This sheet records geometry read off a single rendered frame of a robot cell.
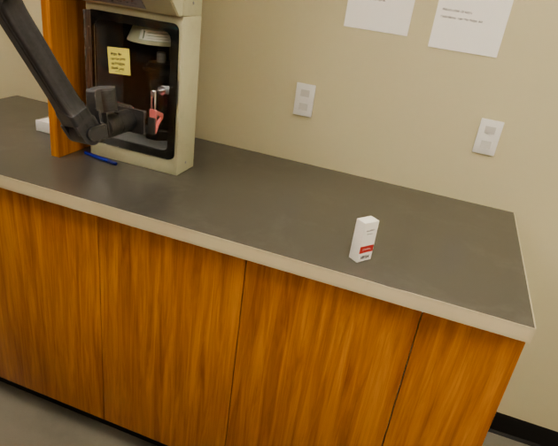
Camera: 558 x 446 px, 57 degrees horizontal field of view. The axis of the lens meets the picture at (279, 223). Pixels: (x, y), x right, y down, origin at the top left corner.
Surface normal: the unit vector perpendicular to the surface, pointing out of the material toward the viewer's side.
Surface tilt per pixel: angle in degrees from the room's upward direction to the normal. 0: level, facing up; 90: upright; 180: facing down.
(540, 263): 90
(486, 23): 90
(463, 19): 90
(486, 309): 0
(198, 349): 90
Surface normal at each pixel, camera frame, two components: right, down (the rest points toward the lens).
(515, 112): -0.33, 0.37
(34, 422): 0.13, -0.89
